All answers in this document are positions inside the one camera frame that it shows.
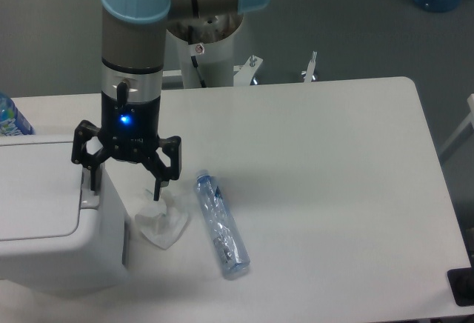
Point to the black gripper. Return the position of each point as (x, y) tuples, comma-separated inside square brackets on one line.
[(130, 134)]

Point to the white push-lid trash can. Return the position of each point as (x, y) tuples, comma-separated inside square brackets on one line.
[(57, 234)]

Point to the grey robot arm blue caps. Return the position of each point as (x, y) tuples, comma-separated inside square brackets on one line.
[(132, 56)]

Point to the crumpled white tissue wrapper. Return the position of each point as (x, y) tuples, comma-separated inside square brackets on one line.
[(162, 222)]

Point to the blue labelled bottle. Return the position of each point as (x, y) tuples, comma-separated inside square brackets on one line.
[(13, 122)]

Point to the clear empty plastic bottle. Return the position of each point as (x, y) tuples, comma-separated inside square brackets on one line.
[(231, 253)]

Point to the black device at table edge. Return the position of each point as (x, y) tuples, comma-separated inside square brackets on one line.
[(461, 283)]

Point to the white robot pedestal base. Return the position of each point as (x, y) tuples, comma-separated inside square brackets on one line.
[(206, 52)]

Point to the white frame at right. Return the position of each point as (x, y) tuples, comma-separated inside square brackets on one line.
[(459, 136)]

